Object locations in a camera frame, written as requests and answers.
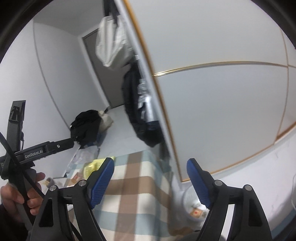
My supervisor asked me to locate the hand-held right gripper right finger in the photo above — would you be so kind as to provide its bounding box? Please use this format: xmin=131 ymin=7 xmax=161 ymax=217
xmin=186 ymin=158 xmax=273 ymax=241

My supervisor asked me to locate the person's left hand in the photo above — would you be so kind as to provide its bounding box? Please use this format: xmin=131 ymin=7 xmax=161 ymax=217
xmin=0 ymin=172 xmax=46 ymax=224

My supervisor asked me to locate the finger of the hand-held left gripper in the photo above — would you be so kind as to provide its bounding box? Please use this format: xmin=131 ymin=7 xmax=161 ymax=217
xmin=6 ymin=100 xmax=26 ymax=154

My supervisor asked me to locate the white trash bin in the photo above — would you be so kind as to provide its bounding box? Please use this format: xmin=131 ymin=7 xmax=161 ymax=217
xmin=173 ymin=183 xmax=211 ymax=230

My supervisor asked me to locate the pile of black clothes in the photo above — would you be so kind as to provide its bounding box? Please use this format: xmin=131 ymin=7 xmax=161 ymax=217
xmin=70 ymin=110 xmax=104 ymax=146

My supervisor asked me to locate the plaid blanket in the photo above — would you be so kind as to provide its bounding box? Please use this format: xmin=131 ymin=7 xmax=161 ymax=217
xmin=53 ymin=149 xmax=199 ymax=241

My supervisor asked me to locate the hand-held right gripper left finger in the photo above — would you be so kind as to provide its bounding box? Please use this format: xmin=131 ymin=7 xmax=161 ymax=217
xmin=30 ymin=157 xmax=115 ymax=241

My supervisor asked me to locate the grey plastic mailer bag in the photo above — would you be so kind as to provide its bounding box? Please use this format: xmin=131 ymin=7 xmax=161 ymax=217
xmin=67 ymin=147 xmax=100 ymax=173

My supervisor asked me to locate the grey-brown door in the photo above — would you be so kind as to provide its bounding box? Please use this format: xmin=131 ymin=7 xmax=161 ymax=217
xmin=82 ymin=30 xmax=126 ymax=109

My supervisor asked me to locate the black hanging jacket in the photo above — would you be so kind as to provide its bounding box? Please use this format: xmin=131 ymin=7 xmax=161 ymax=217
xmin=121 ymin=64 xmax=167 ymax=147

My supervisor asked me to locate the white shoulder bag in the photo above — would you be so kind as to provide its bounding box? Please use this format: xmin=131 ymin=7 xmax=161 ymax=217
xmin=95 ymin=0 xmax=132 ymax=70

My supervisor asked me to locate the silver folded umbrella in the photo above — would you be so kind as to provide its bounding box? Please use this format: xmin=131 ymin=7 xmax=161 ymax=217
xmin=136 ymin=79 xmax=160 ymax=123

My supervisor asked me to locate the yellow plastic bag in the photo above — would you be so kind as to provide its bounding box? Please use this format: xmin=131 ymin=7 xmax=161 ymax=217
xmin=83 ymin=156 xmax=115 ymax=179

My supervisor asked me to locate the beige cloth bag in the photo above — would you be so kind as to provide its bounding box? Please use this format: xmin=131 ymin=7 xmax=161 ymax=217
xmin=98 ymin=111 xmax=114 ymax=132

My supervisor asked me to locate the blue denim garment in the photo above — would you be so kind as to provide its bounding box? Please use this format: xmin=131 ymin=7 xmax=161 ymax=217
xmin=91 ymin=132 xmax=103 ymax=147

